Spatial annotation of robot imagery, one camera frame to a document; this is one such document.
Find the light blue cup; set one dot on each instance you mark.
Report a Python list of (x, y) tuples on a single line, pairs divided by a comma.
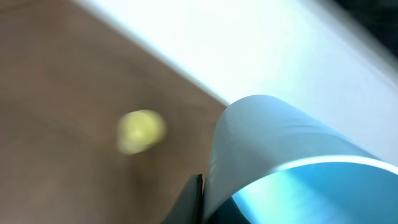
[(272, 163)]

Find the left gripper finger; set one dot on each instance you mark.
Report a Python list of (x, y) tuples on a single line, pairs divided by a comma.
[(189, 205)]

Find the yellow cup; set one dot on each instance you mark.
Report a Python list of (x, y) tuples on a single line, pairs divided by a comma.
[(139, 130)]

